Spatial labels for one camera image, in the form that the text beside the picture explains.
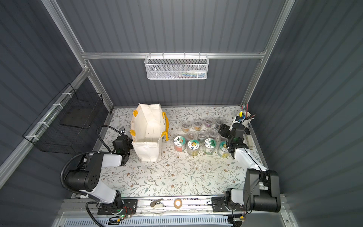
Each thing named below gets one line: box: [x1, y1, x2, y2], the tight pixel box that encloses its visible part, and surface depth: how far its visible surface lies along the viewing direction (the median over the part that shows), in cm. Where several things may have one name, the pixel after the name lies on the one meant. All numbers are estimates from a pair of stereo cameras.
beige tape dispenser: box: [150, 198, 165, 210], surface depth 75 cm
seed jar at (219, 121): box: [215, 117, 225, 129], surface depth 106 cm
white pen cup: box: [237, 109, 252, 121], surface depth 104 cm
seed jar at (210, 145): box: [204, 138, 217, 156], surface depth 91 cm
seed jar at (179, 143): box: [173, 135, 187, 153], surface depth 92 cm
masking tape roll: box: [173, 198, 183, 210], surface depth 76 cm
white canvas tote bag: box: [129, 102, 169, 162], surface depth 93 cm
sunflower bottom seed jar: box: [186, 139, 201, 157], surface depth 90 cm
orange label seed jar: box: [193, 120, 203, 131], surface depth 104 cm
